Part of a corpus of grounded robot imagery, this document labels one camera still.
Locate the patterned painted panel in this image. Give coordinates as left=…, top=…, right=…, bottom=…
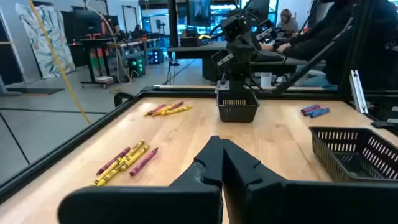
left=14, top=2, right=76, bottom=79

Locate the black plastic slotted basket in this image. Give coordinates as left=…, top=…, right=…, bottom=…
left=308, top=126, right=398, bottom=183
left=216, top=88, right=260, bottom=123

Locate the black aluminium table frame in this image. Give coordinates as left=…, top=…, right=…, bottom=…
left=0, top=0, right=398, bottom=205

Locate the white cup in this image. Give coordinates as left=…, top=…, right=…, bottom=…
left=260, top=72, right=273, bottom=89

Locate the black keyboard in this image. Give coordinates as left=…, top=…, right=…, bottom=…
left=253, top=51, right=284, bottom=62

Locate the pale yellow hanging cable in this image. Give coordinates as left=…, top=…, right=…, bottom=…
left=81, top=0, right=133, bottom=93

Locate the black standing desk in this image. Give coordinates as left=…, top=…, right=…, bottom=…
left=79, top=37, right=115, bottom=90

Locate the long work table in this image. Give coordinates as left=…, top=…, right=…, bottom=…
left=107, top=37, right=162, bottom=65

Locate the blue violet wax crayon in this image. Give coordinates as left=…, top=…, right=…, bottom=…
left=300, top=103, right=320, bottom=113

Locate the dark standing board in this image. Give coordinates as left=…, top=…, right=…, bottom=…
left=0, top=7, right=25, bottom=86

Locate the black floor mat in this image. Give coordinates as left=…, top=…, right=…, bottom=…
left=5, top=87, right=65, bottom=96

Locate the black office desk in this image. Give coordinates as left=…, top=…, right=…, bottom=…
left=167, top=40, right=326, bottom=83

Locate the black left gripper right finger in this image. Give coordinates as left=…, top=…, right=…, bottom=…
left=222, top=139, right=398, bottom=224

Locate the silver aluminium bracket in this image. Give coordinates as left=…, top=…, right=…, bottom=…
left=349, top=69, right=369, bottom=114

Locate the dark computer monitor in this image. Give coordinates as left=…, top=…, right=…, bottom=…
left=186, top=0, right=213, bottom=27

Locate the green lit computer tower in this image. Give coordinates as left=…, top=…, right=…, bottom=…
left=127, top=57, right=146, bottom=78

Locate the person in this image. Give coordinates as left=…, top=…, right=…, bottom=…
left=275, top=8, right=300, bottom=38
left=112, top=24, right=125, bottom=41
left=132, top=24, right=147, bottom=40
left=259, top=0, right=398, bottom=91

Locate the black pillar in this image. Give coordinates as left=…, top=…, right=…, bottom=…
left=167, top=0, right=179, bottom=48

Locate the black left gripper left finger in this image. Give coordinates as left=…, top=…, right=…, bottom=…
left=57, top=136, right=224, bottom=224

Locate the yellow wax crayon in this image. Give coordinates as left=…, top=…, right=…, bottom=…
left=151, top=105, right=175, bottom=117
left=96, top=144, right=150, bottom=187
left=91, top=140, right=146, bottom=187
left=160, top=105, right=193, bottom=116

